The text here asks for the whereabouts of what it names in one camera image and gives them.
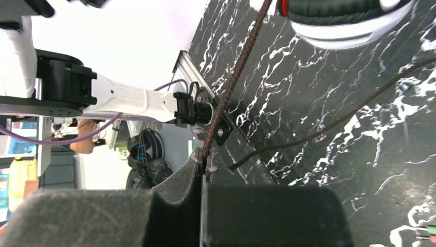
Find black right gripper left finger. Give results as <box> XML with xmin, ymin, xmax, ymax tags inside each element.
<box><xmin>1</xmin><ymin>148</ymin><xmax>202</xmax><ymax>246</ymax></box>

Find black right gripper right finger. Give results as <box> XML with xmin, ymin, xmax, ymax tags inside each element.
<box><xmin>204</xmin><ymin>148</ymin><xmax>354</xmax><ymax>246</ymax></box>

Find black braided headphone cable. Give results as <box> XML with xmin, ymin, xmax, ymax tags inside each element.
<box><xmin>201</xmin><ymin>0</ymin><xmax>436</xmax><ymax>171</ymax></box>

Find black and white headphones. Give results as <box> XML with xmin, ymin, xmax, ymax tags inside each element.
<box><xmin>266</xmin><ymin>0</ymin><xmax>415</xmax><ymax>50</ymax></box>

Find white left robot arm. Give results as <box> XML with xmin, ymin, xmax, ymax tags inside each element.
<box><xmin>1</xmin><ymin>16</ymin><xmax>213</xmax><ymax>125</ymax></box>

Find black spare headphones pile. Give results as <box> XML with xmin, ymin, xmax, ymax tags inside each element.
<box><xmin>126</xmin><ymin>128</ymin><xmax>173</xmax><ymax>189</ymax></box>

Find bystander bare hand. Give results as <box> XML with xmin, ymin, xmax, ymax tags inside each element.
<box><xmin>69</xmin><ymin>119</ymin><xmax>98</xmax><ymax>154</ymax></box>

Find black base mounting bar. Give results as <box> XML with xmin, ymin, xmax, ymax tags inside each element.
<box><xmin>194</xmin><ymin>81</ymin><xmax>277</xmax><ymax>186</ymax></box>

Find yellow plastic jug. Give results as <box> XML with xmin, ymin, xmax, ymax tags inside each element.
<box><xmin>8</xmin><ymin>156</ymin><xmax>39</xmax><ymax>212</ymax></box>

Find aluminium frame rail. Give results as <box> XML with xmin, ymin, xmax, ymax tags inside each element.
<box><xmin>172</xmin><ymin>51</ymin><xmax>214</xmax><ymax>102</ymax></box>

